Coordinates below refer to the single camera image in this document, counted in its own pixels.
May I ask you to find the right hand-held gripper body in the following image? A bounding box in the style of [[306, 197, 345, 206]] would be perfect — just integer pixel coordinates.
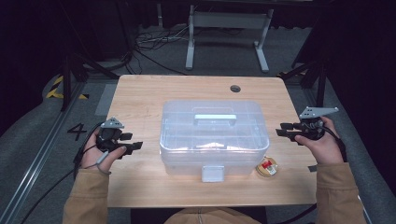
[[293, 106, 340, 142]]

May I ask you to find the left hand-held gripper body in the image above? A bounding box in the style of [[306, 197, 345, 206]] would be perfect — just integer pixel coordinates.
[[94, 116, 125, 154]]

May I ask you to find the round tin with red label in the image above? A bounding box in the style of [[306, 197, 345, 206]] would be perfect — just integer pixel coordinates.
[[255, 156, 279, 177]]

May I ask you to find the clear plastic storage box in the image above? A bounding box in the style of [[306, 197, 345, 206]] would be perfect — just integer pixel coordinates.
[[159, 99, 271, 183]]

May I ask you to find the person's right hand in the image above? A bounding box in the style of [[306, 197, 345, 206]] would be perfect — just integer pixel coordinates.
[[293, 116, 345, 166]]

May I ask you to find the person's left hand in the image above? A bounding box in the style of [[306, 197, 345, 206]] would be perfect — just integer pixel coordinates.
[[79, 129, 128, 174]]

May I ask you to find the black metal stand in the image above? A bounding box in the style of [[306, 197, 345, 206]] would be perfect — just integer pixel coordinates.
[[60, 54, 120, 112], [278, 60, 328, 108]]

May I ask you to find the person's torso tan clothing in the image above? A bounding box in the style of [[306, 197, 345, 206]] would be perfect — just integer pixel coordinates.
[[163, 207, 262, 224]]

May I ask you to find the grey wrist strap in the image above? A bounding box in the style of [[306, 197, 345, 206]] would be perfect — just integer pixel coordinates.
[[95, 151, 112, 175]]

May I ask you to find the right hand-held gripper black cable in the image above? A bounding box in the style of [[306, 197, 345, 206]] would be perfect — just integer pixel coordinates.
[[274, 124, 348, 224]]

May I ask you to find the hand-held gripper black cable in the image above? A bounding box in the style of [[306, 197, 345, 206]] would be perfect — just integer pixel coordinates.
[[20, 122, 108, 224], [274, 124, 348, 224]]

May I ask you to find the left hand-held gripper black cable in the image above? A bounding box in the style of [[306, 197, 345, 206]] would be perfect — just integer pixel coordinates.
[[20, 122, 108, 224]]

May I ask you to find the bundle of floor cables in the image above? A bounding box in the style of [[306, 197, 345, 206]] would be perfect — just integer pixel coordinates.
[[124, 24, 191, 76]]

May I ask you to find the white metal desk frame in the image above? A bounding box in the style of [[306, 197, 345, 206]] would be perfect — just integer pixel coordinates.
[[185, 4, 275, 74]]

